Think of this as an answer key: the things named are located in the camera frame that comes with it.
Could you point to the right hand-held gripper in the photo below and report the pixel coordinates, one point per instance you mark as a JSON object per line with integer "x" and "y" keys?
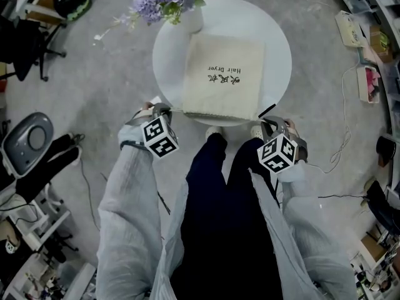
{"x": 276, "y": 153}

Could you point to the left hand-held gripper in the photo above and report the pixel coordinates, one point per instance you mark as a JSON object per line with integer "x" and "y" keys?
{"x": 159, "y": 136}

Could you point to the person's left forearm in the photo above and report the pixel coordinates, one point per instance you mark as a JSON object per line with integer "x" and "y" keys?
{"x": 128, "y": 198}

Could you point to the person's right forearm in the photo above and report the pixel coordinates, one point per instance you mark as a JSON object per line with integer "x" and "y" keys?
{"x": 312, "y": 236}

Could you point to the person's right hand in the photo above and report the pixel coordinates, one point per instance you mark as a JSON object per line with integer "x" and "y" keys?
{"x": 291, "y": 127}

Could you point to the person's left hand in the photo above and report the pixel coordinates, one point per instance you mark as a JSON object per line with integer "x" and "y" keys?
{"x": 147, "y": 107}

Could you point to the person's white right shoe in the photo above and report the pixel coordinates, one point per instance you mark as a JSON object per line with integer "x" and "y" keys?
{"x": 257, "y": 132}

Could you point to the person's white shoe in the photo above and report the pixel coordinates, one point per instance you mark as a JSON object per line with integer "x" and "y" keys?
{"x": 257, "y": 132}
{"x": 214, "y": 131}

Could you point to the white paper scrap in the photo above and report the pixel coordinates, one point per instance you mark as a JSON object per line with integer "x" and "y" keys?
{"x": 155, "y": 100}

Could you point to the person's white left shoe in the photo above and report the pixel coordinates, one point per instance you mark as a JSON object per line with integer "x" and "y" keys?
{"x": 214, "y": 131}

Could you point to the white bin with pink items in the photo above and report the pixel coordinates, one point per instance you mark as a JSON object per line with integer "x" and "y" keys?
{"x": 368, "y": 84}

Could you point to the person's dark trousers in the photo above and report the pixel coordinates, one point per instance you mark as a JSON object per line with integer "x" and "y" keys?
{"x": 225, "y": 217}

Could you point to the cream plastic box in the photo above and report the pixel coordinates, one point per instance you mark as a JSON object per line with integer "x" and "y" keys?
{"x": 350, "y": 28}

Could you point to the white vase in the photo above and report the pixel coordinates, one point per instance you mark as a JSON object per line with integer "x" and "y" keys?
{"x": 193, "y": 19}

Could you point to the black stool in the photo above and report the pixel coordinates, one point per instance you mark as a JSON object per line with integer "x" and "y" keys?
{"x": 386, "y": 150}

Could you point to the grey rounded plastic appliance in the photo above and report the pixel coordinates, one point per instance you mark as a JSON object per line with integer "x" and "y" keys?
{"x": 29, "y": 142}

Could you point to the purple flower bouquet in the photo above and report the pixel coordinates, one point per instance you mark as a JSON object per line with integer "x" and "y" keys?
{"x": 156, "y": 2}

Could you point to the white shelf rack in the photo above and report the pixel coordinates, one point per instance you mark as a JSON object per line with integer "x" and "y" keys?
{"x": 37, "y": 227}

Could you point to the black round helmet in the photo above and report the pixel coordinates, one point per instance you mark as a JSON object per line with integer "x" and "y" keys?
{"x": 71, "y": 2}

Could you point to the black office chair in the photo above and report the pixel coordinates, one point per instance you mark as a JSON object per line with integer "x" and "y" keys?
{"x": 28, "y": 42}

